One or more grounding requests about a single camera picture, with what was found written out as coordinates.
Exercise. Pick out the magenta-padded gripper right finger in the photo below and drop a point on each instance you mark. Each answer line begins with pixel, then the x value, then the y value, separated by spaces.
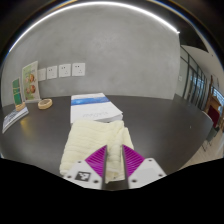
pixel 146 171

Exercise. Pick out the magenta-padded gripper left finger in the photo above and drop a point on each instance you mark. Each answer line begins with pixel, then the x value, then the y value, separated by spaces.
pixel 80 175

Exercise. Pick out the cream knitted towel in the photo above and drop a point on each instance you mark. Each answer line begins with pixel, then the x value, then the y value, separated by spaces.
pixel 86 140

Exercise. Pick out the white book with blue band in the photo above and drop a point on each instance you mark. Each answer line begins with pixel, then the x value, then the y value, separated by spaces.
pixel 93 111

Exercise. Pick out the dark chair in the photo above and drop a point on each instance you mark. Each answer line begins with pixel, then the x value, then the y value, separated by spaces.
pixel 211 135

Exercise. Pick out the beige tape roll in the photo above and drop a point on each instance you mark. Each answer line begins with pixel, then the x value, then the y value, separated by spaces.
pixel 45 107

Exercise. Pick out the grey-blue magazine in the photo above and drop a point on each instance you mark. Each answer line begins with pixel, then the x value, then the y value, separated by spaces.
pixel 13 118

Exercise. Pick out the black-framed glass partition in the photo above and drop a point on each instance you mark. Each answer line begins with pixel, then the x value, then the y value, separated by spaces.
pixel 193 83

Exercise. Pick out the green-white menu sign stand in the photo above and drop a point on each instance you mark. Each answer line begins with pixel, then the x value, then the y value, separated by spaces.
pixel 30 81

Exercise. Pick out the white ceiling light strip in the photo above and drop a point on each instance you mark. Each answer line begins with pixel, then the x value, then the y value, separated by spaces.
pixel 100 3

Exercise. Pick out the white wall socket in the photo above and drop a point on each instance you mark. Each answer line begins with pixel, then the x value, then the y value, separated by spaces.
pixel 52 72
pixel 42 74
pixel 78 69
pixel 65 70

